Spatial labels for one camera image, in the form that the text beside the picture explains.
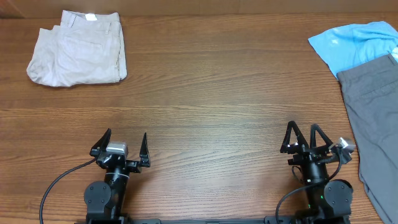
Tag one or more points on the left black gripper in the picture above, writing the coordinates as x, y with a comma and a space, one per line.
135, 167

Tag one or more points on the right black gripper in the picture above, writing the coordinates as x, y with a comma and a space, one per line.
313, 153

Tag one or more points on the beige shorts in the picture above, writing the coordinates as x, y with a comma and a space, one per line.
82, 49

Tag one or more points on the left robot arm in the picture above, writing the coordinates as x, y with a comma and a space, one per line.
104, 199

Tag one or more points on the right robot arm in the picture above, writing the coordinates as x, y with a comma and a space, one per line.
329, 199

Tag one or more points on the grey shorts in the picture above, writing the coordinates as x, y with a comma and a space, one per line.
370, 96

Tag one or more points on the light blue shirt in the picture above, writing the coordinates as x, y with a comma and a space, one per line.
346, 47

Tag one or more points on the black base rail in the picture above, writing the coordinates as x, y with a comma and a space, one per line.
265, 220

